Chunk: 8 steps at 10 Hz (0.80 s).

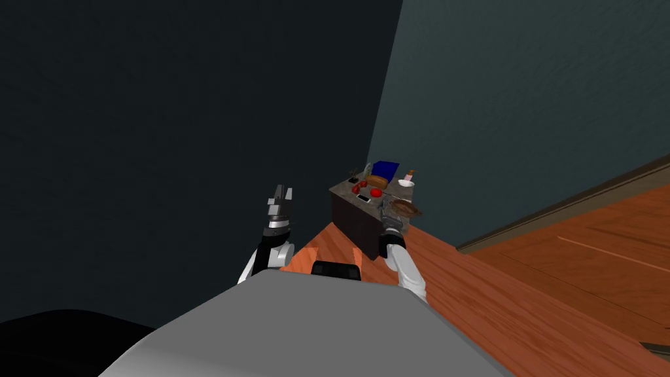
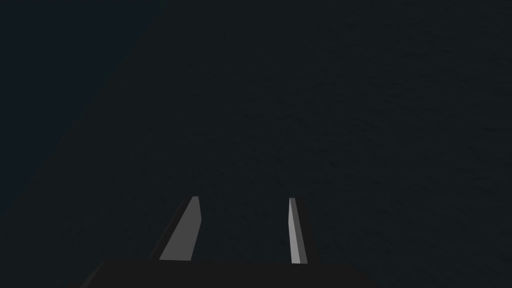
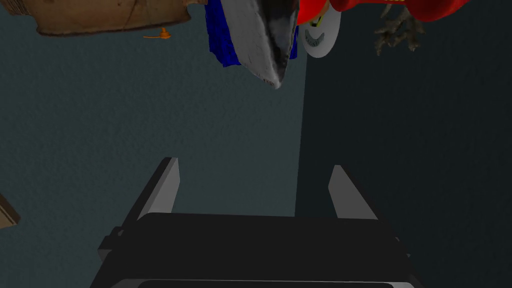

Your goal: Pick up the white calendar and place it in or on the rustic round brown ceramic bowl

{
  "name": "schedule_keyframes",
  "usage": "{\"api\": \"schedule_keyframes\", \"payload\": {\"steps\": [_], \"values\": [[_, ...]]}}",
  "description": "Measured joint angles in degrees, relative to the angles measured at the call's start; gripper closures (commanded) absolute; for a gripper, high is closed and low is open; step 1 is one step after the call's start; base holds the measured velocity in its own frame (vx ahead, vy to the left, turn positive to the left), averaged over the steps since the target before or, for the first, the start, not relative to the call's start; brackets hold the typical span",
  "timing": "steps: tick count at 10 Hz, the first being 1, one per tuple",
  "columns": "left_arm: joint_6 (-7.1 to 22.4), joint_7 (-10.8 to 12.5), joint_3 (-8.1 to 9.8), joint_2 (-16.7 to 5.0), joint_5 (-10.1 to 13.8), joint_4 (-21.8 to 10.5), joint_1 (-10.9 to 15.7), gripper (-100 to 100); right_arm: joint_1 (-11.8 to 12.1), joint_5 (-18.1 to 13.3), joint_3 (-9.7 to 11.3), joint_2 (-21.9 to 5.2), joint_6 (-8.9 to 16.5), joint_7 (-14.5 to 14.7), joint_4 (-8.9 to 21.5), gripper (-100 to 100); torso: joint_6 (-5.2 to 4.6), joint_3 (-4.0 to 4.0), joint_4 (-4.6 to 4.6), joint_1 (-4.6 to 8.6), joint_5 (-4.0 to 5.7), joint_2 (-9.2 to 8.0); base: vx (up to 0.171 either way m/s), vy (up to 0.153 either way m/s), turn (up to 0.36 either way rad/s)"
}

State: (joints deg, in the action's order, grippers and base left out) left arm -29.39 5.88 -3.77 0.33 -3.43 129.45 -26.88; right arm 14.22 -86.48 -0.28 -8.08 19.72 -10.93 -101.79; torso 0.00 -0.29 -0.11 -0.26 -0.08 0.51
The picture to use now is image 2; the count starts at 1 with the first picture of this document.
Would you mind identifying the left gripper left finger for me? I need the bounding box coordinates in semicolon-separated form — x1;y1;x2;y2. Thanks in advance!
149;195;203;262

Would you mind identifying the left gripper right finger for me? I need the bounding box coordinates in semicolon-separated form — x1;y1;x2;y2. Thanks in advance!
288;197;321;265

